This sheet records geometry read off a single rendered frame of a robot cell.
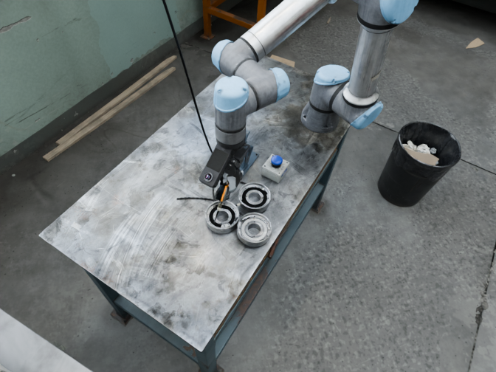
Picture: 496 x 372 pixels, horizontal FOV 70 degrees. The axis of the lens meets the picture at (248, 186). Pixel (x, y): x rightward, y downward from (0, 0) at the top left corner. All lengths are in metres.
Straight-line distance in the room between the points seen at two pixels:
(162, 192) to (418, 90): 2.50
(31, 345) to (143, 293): 0.35
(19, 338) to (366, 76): 1.25
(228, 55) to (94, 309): 1.42
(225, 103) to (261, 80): 0.11
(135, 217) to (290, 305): 1.01
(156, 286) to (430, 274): 1.57
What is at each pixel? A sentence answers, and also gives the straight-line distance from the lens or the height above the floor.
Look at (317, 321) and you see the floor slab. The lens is 1.90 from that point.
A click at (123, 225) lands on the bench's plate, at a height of 0.80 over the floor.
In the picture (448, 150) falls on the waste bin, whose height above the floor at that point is 0.35.
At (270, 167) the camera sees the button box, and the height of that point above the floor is 0.85.
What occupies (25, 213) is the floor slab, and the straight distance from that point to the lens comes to 2.38.
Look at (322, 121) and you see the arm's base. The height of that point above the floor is 0.85.
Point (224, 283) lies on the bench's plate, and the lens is 1.04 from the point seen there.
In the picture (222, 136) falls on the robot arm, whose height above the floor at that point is 1.16.
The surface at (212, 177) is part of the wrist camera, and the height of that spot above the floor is 1.07.
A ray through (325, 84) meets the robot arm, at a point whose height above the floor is 1.01.
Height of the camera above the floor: 1.77
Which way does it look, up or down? 53 degrees down
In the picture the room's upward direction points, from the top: 5 degrees clockwise
